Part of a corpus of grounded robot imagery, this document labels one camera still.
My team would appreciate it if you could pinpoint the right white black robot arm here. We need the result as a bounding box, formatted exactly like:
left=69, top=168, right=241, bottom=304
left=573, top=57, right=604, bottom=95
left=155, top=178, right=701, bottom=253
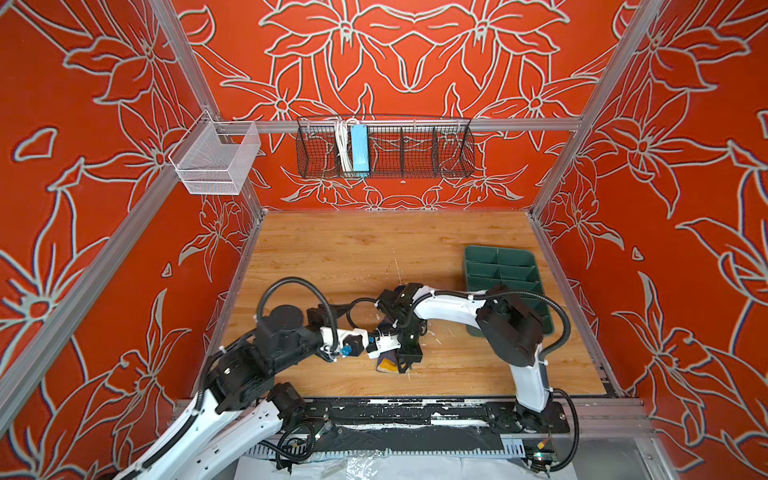
left=330, top=283, right=574, bottom=433

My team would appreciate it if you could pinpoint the clear plastic wall bin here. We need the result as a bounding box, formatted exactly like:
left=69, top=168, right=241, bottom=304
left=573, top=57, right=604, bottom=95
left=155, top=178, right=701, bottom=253
left=169, top=110, right=262, bottom=196

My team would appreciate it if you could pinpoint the green compartment tray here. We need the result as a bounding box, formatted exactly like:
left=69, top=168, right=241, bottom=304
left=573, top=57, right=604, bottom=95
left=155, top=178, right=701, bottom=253
left=463, top=244, right=555, bottom=338

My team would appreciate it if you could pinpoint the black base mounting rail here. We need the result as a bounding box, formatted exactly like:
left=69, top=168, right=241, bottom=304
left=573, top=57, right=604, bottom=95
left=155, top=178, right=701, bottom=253
left=256, top=397, right=572, bottom=436

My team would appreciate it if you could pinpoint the white coiled cable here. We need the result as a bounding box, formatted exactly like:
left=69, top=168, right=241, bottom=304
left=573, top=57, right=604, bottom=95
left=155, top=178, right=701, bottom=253
left=333, top=119, right=353, bottom=174

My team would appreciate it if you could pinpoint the purple sock with yellow cuff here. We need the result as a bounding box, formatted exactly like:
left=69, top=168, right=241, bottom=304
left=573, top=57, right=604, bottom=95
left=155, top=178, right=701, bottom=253
left=376, top=351, right=399, bottom=374

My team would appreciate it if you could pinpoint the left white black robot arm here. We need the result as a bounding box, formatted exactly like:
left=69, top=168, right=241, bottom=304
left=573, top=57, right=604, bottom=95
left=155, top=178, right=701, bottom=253
left=117, top=277, right=342, bottom=479

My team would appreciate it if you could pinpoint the black wire wall basket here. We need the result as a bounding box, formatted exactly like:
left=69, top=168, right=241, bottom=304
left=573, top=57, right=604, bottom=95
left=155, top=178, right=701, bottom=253
left=296, top=114, right=476, bottom=180

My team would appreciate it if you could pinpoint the light blue box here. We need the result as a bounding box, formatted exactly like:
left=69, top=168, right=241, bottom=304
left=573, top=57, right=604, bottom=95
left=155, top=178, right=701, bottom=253
left=350, top=123, right=370, bottom=177

